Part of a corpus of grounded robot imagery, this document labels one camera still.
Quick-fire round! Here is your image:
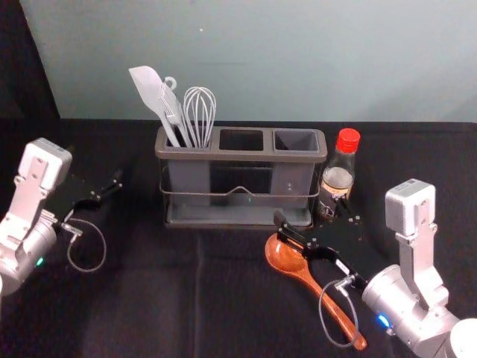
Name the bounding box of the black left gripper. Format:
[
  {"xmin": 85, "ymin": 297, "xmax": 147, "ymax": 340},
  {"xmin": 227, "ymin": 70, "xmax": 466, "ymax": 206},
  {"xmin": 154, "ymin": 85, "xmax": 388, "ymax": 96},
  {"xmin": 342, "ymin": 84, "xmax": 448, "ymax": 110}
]
[{"xmin": 48, "ymin": 169, "xmax": 124, "ymax": 223}]

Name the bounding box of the thin gripper cable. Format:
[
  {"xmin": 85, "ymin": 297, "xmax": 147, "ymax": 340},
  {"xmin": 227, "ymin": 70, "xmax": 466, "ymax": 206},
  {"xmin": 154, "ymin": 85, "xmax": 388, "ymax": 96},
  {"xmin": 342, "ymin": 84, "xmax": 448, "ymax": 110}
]
[
  {"xmin": 318, "ymin": 274, "xmax": 361, "ymax": 348},
  {"xmin": 60, "ymin": 218, "xmax": 108, "ymax": 273}
]

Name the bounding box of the sauce bottle with red cap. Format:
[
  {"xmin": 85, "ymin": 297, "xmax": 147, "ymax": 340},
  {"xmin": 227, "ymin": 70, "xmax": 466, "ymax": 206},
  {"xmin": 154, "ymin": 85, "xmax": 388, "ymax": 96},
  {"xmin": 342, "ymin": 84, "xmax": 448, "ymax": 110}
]
[{"xmin": 316, "ymin": 128, "xmax": 362, "ymax": 225}]

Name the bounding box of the grey slotted turner with ring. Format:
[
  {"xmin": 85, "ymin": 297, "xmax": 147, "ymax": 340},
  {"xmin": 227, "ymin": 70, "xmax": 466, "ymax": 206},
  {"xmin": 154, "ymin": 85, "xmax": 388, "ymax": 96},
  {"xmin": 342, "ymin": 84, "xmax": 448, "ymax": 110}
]
[{"xmin": 159, "ymin": 75, "xmax": 193, "ymax": 148}]

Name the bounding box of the thin left gripper cable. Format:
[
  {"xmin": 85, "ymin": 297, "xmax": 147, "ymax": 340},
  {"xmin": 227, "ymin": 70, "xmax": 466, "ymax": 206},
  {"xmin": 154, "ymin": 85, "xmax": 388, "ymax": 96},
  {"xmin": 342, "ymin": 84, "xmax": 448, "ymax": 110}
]
[{"xmin": 60, "ymin": 218, "xmax": 108, "ymax": 273}]

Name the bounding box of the grey wire whisk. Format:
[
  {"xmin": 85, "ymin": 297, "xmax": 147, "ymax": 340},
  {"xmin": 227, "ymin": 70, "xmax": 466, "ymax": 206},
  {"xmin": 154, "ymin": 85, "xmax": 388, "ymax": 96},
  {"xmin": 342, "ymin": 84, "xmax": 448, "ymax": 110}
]
[{"xmin": 182, "ymin": 86, "xmax": 218, "ymax": 150}]

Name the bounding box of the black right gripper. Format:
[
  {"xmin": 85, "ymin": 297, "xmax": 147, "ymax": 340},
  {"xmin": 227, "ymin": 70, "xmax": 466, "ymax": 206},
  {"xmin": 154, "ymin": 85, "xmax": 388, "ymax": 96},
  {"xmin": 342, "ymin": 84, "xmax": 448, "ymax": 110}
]
[{"xmin": 273, "ymin": 195, "xmax": 389, "ymax": 292}]

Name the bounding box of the brown wooden spoon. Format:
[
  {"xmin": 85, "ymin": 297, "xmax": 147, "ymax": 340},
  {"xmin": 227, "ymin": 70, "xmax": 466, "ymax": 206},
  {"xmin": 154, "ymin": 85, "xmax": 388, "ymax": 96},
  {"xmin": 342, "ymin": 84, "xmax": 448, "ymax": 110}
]
[{"xmin": 264, "ymin": 232, "xmax": 368, "ymax": 351}]

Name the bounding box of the black table cloth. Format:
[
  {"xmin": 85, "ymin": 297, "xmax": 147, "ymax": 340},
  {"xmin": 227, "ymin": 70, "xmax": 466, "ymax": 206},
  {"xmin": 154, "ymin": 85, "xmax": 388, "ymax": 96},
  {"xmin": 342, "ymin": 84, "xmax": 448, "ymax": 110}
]
[{"xmin": 0, "ymin": 117, "xmax": 477, "ymax": 358}]

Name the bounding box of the thin right gripper cable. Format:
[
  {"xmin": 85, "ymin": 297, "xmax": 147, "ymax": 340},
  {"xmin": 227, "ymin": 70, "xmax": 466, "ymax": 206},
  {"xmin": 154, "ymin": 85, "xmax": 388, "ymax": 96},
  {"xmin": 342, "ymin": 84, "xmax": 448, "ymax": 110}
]
[{"xmin": 318, "ymin": 274, "xmax": 361, "ymax": 348}]

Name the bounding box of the black rack with steel bars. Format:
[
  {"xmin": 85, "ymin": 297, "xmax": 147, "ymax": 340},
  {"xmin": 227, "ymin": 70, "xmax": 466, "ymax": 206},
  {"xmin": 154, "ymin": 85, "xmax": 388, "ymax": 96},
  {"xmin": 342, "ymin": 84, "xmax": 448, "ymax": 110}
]
[{"xmin": 154, "ymin": 125, "xmax": 329, "ymax": 229}]

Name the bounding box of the grey silicone spatula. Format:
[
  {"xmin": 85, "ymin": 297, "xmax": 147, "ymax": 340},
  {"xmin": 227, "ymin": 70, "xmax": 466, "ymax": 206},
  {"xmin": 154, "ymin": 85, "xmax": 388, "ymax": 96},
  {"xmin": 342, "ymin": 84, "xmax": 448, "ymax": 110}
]
[{"xmin": 128, "ymin": 66, "xmax": 183, "ymax": 148}]

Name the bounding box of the black side panel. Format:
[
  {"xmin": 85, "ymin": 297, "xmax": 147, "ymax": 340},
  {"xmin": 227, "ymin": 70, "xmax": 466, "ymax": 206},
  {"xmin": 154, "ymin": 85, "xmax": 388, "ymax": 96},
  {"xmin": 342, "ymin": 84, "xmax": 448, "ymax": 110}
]
[{"xmin": 0, "ymin": 0, "xmax": 62, "ymax": 121}]

